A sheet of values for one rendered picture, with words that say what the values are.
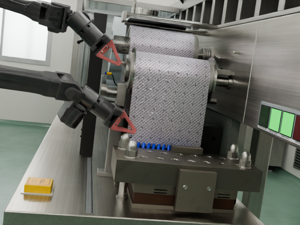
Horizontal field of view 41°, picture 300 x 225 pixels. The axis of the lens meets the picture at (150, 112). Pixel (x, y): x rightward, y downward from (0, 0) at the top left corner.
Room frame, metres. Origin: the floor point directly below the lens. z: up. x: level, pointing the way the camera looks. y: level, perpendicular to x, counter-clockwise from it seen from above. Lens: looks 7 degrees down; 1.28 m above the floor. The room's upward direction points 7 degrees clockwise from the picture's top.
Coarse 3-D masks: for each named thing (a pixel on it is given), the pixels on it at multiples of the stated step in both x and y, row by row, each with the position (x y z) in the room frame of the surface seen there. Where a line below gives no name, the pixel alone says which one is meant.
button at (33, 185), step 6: (30, 180) 1.05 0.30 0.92; (36, 180) 1.06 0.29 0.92; (42, 180) 1.07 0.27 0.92; (48, 180) 1.07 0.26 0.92; (24, 186) 1.02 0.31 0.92; (30, 186) 1.02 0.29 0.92; (36, 186) 1.02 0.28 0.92; (42, 186) 1.03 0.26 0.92; (48, 186) 1.03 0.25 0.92; (36, 192) 1.02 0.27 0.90; (42, 192) 1.03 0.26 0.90; (48, 192) 1.03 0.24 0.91
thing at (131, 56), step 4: (132, 52) 1.25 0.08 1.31; (132, 56) 1.22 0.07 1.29; (132, 60) 1.21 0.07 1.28; (132, 64) 1.20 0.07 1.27; (132, 68) 1.20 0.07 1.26; (212, 68) 1.25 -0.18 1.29; (132, 72) 1.20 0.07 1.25; (212, 72) 1.24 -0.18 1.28; (212, 76) 1.24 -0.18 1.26; (212, 80) 1.24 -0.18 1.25; (128, 84) 1.21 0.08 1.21; (128, 88) 1.24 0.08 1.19; (208, 92) 1.25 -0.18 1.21
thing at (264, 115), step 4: (264, 108) 1.02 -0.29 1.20; (268, 108) 0.99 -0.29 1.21; (260, 112) 1.04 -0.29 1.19; (264, 112) 1.01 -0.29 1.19; (268, 112) 0.99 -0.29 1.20; (260, 116) 1.03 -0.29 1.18; (264, 116) 1.01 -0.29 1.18; (268, 116) 0.99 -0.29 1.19; (260, 120) 1.03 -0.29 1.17; (264, 120) 1.01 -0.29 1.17; (260, 124) 1.02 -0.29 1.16; (264, 124) 1.00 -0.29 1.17
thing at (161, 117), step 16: (144, 96) 1.20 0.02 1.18; (160, 96) 1.21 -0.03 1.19; (176, 96) 1.21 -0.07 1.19; (192, 96) 1.22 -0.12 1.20; (144, 112) 1.20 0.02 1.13; (160, 112) 1.21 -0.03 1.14; (176, 112) 1.22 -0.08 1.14; (192, 112) 1.22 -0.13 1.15; (128, 128) 1.19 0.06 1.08; (144, 128) 1.20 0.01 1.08; (160, 128) 1.21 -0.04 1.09; (176, 128) 1.22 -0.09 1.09; (192, 128) 1.23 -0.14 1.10; (160, 144) 1.21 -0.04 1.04; (176, 144) 1.22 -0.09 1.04; (192, 144) 1.23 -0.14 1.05
